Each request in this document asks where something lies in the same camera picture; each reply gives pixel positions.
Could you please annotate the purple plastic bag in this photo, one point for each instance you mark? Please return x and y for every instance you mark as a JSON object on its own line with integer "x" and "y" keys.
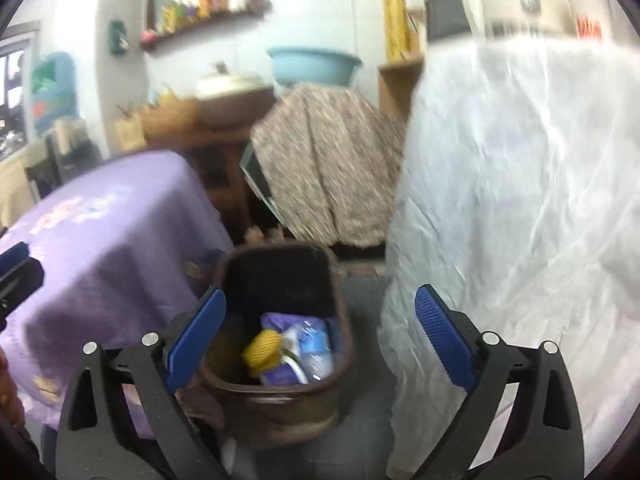
{"x": 290, "y": 371}

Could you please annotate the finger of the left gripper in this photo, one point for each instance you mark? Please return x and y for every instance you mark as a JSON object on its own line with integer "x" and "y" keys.
{"x": 21, "y": 275}

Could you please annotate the yellow foam fruit net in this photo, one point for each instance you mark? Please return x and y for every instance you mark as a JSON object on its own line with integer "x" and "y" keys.
{"x": 263, "y": 353}

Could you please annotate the brown trash bin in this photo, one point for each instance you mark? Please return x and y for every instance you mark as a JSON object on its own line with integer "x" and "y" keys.
{"x": 289, "y": 278}

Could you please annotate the floral cloth covered stool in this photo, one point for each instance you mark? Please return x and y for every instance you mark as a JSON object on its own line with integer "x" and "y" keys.
{"x": 332, "y": 162}

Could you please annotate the woven basket sink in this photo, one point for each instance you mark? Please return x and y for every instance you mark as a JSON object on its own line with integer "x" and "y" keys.
{"x": 170, "y": 118}

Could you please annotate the window with metal frame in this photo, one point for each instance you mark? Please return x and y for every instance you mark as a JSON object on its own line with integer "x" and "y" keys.
{"x": 19, "y": 50}

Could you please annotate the crushed clear water bottle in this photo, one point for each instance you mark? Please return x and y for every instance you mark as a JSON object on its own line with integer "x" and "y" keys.
{"x": 315, "y": 353}

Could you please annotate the light blue plastic basin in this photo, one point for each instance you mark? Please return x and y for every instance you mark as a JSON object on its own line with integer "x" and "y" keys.
{"x": 292, "y": 65}

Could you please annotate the person left hand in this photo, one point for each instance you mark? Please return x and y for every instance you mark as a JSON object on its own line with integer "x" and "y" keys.
{"x": 11, "y": 405}

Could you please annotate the white microwave oven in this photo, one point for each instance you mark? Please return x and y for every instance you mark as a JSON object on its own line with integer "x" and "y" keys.
{"x": 447, "y": 19}

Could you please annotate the green wall packet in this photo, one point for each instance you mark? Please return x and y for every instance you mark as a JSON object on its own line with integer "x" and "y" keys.
{"x": 118, "y": 43}

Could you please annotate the yellow roll package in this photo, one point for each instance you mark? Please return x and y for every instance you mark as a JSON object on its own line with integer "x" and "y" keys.
{"x": 397, "y": 42}

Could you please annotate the white plastic sheet cover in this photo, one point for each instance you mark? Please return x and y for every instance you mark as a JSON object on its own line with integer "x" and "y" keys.
{"x": 519, "y": 202}

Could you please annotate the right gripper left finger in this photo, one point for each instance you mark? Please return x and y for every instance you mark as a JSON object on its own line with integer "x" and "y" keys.
{"x": 97, "y": 438}

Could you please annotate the blue water jug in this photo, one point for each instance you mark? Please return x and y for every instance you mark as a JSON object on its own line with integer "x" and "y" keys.
{"x": 54, "y": 91}

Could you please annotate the beige utensil holder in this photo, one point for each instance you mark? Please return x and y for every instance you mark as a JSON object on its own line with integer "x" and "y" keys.
{"x": 130, "y": 135}

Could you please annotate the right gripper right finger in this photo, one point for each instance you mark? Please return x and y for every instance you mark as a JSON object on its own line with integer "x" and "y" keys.
{"x": 543, "y": 435}

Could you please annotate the purple floral tablecloth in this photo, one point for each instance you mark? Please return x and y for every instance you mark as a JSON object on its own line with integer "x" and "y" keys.
{"x": 124, "y": 249}

